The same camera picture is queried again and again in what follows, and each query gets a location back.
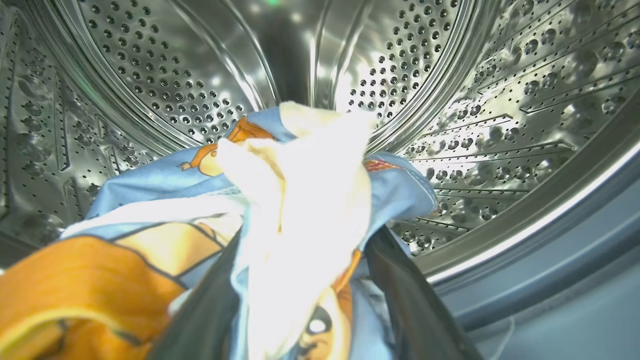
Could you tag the blue cartoon print garment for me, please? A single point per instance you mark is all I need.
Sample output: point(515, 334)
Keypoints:
point(150, 180)

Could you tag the stainless steel washing machine drum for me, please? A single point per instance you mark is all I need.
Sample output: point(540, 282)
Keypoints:
point(500, 100)

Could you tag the cream white garment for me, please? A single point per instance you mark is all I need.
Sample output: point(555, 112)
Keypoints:
point(305, 200)

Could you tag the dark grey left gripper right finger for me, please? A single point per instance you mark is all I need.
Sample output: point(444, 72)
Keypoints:
point(415, 310)

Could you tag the grey rubber door gasket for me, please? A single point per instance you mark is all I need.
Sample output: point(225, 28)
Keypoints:
point(575, 260)

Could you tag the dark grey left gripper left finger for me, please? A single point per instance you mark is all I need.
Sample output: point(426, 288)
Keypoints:
point(205, 320)

